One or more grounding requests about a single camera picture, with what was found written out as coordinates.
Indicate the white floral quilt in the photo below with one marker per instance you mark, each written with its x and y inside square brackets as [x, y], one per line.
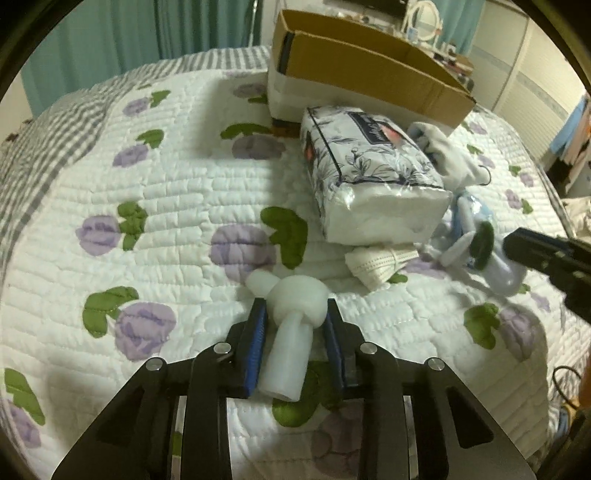
[175, 207]

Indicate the open cardboard box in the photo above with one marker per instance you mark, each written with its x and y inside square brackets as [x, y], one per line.
[364, 55]

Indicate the white mushroom-shaped foam toy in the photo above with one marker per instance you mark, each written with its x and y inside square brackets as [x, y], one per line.
[290, 323]

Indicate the folded white face mask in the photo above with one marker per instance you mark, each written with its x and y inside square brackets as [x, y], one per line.
[381, 265]

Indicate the white vanity mirror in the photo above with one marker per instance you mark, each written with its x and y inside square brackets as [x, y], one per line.
[424, 18]

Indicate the white wardrobe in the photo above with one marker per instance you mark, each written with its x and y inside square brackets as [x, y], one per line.
[521, 64]

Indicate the white and blue plush toy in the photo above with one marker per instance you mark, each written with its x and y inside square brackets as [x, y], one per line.
[485, 258]

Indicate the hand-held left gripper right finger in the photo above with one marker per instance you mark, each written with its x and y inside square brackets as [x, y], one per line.
[331, 339]

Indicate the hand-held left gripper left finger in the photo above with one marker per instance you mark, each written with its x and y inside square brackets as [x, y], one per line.
[256, 342]

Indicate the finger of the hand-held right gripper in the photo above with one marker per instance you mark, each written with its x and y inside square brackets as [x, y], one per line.
[575, 295]
[538, 247]

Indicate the teal curtain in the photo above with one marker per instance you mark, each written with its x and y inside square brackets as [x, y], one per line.
[129, 37]

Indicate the floral soft tissue pack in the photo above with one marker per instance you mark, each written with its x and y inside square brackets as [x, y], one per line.
[369, 175]

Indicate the hanging clothes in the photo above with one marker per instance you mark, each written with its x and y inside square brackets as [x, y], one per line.
[572, 138]

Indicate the white glove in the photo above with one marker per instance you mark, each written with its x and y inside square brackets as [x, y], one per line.
[450, 152]

